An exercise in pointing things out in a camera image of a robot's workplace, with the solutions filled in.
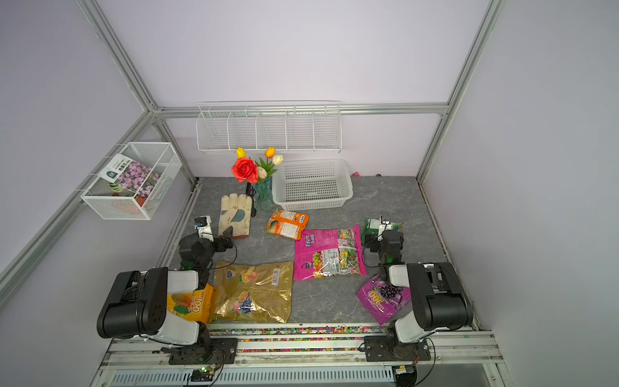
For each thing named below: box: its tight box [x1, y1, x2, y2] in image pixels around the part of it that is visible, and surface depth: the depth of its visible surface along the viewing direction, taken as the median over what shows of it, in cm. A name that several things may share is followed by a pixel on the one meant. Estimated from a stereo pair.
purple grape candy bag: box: [356, 274, 412, 326], surface depth 80 cm
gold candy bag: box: [211, 260, 294, 324], surface depth 84 cm
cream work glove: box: [218, 192, 254, 239], surface depth 110 cm
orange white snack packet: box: [265, 208, 310, 241], surface depth 104 cm
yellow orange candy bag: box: [167, 283, 214, 325], surface depth 80 cm
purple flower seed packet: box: [99, 153, 162, 200], surface depth 75 cm
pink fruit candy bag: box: [293, 224, 367, 281], surface depth 93 cm
